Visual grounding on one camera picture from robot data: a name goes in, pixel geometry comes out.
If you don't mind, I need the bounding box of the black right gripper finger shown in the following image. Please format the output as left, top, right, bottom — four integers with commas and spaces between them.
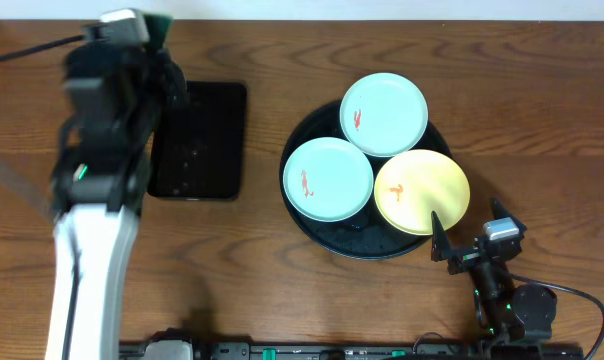
490, 198, 527, 234
431, 211, 452, 262

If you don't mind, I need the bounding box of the green yellow sponge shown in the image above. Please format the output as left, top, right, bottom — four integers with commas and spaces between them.
143, 13, 174, 52

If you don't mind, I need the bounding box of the mint plate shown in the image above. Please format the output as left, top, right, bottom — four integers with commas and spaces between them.
339, 73, 429, 158
282, 137, 374, 222

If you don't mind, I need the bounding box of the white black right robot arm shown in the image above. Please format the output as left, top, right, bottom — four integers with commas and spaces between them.
431, 198, 557, 344

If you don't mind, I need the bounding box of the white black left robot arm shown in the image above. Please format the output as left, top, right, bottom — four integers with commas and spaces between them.
45, 42, 188, 359

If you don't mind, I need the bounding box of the black round tray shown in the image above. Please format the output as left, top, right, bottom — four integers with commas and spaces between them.
279, 100, 430, 260

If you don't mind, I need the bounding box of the black rectangular tray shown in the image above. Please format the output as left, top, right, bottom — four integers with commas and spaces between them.
147, 81, 248, 201

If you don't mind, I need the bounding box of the yellow plate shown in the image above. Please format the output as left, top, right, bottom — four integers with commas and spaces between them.
373, 149, 470, 236

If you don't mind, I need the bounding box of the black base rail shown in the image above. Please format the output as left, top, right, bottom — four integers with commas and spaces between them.
118, 328, 583, 360

